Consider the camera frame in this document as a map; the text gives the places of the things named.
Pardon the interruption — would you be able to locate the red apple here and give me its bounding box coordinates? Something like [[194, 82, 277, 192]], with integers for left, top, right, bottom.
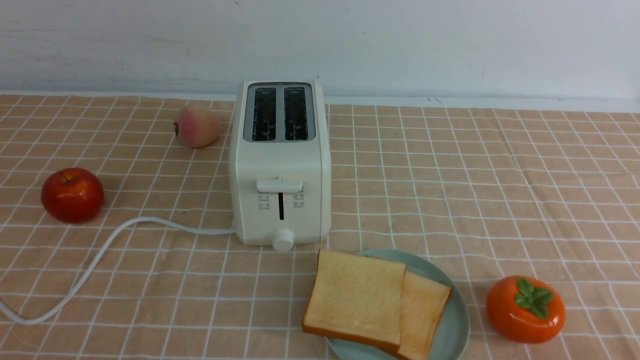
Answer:
[[40, 167, 105, 224]]

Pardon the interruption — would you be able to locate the white two-slot toaster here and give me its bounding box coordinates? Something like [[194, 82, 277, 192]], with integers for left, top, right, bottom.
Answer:
[[228, 79, 332, 252]]

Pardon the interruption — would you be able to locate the white toaster power cable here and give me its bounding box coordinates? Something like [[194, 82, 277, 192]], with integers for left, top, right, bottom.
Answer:
[[0, 216, 237, 326]]

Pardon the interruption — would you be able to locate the light green round plate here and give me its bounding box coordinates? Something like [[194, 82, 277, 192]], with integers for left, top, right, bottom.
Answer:
[[326, 249, 471, 360]]

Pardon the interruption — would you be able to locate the orange persimmon with green leaves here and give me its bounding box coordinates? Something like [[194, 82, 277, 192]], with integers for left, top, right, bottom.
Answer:
[[485, 275, 567, 344]]

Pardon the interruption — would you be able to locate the toasted bread slice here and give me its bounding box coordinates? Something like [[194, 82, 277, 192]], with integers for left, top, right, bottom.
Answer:
[[301, 249, 407, 353], [395, 271, 452, 360]]

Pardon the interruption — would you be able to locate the pink peach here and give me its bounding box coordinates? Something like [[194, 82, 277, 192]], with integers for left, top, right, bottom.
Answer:
[[173, 105, 222, 149]]

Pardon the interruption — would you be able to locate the beige checkered tablecloth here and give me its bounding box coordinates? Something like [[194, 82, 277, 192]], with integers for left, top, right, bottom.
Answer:
[[0, 95, 639, 360]]

